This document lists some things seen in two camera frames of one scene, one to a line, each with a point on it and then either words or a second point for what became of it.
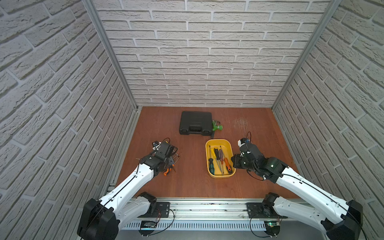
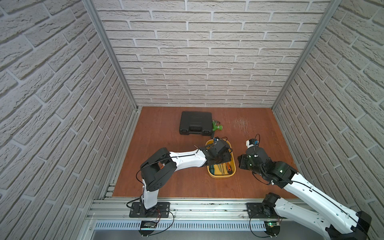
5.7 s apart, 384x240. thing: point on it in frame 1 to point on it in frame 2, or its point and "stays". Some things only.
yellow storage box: x=219 y=152 stays
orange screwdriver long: x=228 y=166 stays
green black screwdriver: x=211 y=164 stays
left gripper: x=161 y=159 to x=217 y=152
